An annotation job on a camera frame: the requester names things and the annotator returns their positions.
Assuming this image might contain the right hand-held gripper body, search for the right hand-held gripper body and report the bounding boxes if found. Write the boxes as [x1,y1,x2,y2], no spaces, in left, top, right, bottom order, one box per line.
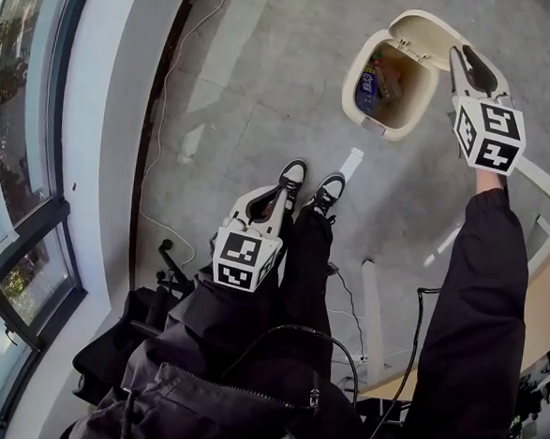
[445,87,530,178]

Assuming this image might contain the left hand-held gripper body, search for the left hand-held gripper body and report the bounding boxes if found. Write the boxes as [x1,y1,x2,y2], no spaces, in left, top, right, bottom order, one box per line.
[210,211,288,296]

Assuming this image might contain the cream trash bin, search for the cream trash bin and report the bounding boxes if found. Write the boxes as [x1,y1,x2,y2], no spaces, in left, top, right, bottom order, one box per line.
[339,25,443,144]

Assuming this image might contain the cream trash bin lid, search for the cream trash bin lid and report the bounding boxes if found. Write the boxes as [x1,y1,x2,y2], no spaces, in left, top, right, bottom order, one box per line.
[385,7,476,75]

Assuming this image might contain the person's right forearm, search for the person's right forearm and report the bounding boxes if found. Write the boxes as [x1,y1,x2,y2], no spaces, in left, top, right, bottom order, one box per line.
[399,165,539,439]

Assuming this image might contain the person's left forearm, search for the person's left forearm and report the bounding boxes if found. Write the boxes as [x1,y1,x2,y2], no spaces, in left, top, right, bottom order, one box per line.
[162,271,281,356]

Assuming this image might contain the brown trash wrapper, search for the brown trash wrapper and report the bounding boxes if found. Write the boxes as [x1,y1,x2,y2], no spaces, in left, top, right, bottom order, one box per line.
[376,56,408,103]

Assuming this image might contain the person's left black white shoe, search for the person's left black white shoe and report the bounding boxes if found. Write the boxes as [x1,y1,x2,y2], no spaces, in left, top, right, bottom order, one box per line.
[274,157,309,213]

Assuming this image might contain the person's black white shoe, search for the person's black white shoe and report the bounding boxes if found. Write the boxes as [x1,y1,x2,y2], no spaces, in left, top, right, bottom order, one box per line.
[302,169,348,220]
[274,157,309,213]

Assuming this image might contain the person's right black white shoe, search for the person's right black white shoe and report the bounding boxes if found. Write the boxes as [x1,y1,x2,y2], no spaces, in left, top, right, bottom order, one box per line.
[302,169,348,220]

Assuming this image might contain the person's black trousers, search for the person's black trousers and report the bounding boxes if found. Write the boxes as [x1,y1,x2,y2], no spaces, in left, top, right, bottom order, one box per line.
[273,203,342,345]

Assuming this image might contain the white paper strip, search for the white paper strip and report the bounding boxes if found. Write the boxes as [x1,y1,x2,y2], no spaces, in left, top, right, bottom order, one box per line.
[340,145,366,184]

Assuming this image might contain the blue packet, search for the blue packet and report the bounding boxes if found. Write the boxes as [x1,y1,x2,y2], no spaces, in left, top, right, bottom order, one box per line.
[354,63,381,114]

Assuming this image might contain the black office chair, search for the black office chair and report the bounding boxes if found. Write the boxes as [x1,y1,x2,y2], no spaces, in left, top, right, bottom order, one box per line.
[68,231,205,414]

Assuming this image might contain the person's black zip jacket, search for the person's black zip jacket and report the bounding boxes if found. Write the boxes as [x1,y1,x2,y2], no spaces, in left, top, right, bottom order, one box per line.
[57,287,387,439]

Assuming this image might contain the white power strip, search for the white power strip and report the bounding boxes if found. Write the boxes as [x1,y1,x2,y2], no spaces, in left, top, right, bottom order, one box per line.
[334,352,371,368]

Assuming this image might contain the white frame wooden table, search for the white frame wooden table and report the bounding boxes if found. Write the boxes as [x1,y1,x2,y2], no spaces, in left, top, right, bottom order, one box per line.
[349,144,550,413]

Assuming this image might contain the thin black cable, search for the thin black cable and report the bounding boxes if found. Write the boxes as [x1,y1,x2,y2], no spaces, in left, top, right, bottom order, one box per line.
[320,262,374,362]

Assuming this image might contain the thin white cable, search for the thin white cable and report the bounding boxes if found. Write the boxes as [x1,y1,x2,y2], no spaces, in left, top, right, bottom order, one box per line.
[134,0,240,270]

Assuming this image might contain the thick black cable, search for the thick black cable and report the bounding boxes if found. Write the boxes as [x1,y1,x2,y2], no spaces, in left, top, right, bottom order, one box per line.
[218,319,365,411]

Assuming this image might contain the long black cable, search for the long black cable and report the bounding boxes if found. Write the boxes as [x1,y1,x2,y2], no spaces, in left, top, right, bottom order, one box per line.
[368,283,444,439]

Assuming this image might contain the black window frame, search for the black window frame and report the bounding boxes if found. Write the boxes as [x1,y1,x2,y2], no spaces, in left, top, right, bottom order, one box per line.
[0,0,109,438]

